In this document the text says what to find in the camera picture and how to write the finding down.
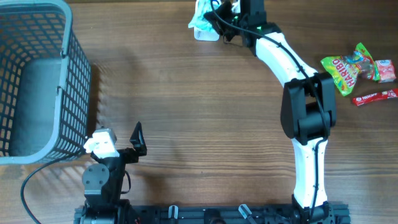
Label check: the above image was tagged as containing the white barcode scanner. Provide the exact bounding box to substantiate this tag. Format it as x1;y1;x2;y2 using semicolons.
193;0;223;42

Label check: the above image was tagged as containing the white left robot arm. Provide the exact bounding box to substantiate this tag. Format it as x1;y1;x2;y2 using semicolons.
73;122;147;224

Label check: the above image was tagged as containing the teal tissue pack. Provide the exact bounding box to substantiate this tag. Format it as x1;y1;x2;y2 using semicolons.
188;0;221;33

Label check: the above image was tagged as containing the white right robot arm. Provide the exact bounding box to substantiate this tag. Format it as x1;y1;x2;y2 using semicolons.
203;1;336;223

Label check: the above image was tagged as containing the Haribo gummy bag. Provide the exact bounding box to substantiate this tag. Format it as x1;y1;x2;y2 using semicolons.
321;43;380;96

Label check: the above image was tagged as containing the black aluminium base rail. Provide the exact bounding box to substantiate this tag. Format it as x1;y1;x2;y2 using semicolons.
73;204;351;224

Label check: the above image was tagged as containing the grey plastic shopping basket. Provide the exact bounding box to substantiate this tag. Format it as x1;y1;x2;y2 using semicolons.
1;0;91;165

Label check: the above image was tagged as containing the red Nescafe stick sachet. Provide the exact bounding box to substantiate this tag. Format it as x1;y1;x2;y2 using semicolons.
352;88;397;106

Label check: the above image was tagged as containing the red small candy packet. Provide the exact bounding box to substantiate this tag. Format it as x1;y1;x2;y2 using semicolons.
375;60;397;83

